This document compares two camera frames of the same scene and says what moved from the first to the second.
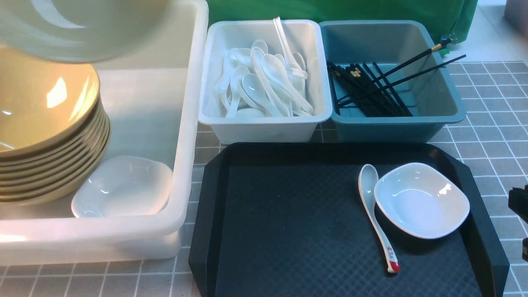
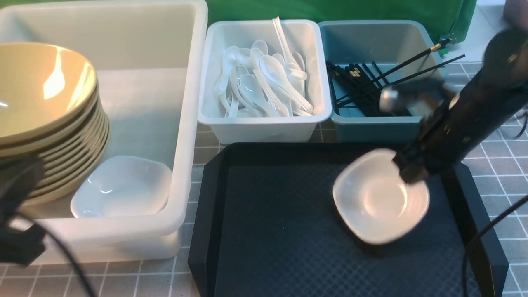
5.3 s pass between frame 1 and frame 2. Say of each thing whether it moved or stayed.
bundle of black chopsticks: stayed
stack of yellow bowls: stayed
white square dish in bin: stayed
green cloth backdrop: stayed
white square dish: moved
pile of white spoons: stayed
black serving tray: stayed
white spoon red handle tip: moved
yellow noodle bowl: moved
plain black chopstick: stayed
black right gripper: moved
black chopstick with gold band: stayed
